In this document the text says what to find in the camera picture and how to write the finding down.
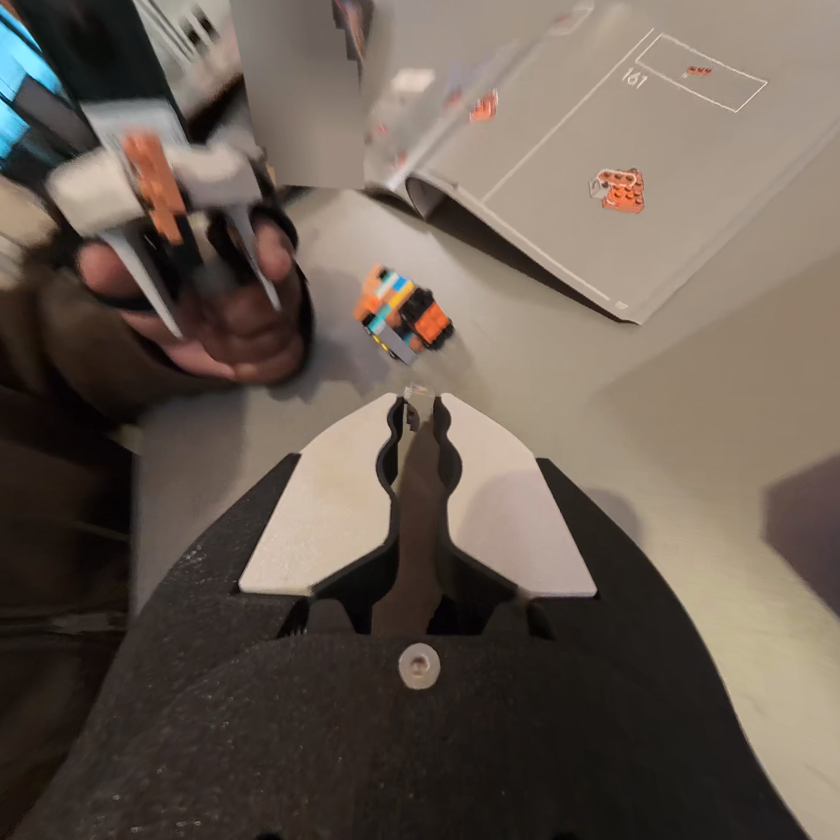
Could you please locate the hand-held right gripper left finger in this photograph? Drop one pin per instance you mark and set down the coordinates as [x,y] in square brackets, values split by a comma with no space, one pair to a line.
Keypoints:
[328,512]

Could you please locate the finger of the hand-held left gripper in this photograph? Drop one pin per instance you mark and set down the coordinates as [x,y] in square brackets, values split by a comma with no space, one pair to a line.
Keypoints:
[253,259]
[149,282]

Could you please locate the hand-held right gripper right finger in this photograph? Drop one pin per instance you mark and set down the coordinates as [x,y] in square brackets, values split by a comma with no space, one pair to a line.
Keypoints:
[505,518]

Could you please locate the small brick assembly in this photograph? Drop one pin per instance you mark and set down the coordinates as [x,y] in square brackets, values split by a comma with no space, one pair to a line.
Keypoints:
[157,184]

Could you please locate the small clear brick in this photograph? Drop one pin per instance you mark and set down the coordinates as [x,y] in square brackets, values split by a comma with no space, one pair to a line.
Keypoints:
[420,392]

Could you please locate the person's left forearm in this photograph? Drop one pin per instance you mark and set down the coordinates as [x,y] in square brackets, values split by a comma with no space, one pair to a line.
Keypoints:
[65,354]

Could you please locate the grey desk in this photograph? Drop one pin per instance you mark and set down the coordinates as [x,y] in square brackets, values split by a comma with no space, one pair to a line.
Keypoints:
[590,426]

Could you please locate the person's left hand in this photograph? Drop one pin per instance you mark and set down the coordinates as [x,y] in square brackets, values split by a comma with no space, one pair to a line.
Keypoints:
[243,334]

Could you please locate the multicoloured brick model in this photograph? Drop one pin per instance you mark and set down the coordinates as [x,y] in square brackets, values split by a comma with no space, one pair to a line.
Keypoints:
[394,308]

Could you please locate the brown zip jacket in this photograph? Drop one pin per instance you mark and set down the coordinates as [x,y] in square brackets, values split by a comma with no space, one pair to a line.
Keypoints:
[52,525]

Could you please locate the grey instruction booklet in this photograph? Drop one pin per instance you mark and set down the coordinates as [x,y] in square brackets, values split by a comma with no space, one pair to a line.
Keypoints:
[656,197]

